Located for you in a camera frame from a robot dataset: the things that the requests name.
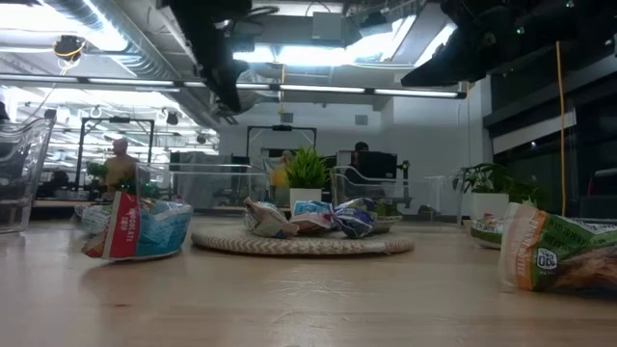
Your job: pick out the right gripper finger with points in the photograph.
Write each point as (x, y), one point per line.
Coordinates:
(453, 62)

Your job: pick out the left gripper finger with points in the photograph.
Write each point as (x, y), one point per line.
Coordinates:
(229, 82)

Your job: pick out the green granola bar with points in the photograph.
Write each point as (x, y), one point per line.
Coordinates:
(484, 236)
(559, 250)
(389, 212)

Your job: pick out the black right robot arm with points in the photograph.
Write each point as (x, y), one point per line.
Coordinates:
(569, 29)

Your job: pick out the long ceiling light strip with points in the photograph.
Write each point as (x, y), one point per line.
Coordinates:
(313, 89)

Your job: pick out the person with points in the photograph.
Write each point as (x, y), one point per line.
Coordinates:
(360, 147)
(120, 168)
(279, 176)

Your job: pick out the clear plastic bin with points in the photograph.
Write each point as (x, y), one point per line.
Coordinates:
(212, 188)
(29, 193)
(414, 193)

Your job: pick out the grey ceiling box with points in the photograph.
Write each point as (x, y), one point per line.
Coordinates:
(328, 26)

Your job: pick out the spiky plant in white pot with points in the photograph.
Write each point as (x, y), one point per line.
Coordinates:
(306, 168)

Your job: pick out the black floor stand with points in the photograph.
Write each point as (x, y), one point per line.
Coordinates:
(405, 176)

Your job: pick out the black monitor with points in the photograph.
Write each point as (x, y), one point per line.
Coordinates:
(378, 166)

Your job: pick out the leafy plant in white pot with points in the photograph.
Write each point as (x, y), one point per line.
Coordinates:
(487, 205)

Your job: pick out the small background plant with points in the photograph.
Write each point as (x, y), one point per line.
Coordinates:
(97, 169)

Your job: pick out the dark chair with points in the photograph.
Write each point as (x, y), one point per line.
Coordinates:
(600, 193)

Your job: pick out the grey wall vent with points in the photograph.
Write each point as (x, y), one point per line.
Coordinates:
(287, 117)
(361, 120)

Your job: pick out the black gantry frame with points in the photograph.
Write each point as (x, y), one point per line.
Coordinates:
(282, 127)
(115, 119)

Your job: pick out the silver ventilation duct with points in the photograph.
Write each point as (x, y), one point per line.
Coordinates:
(144, 60)

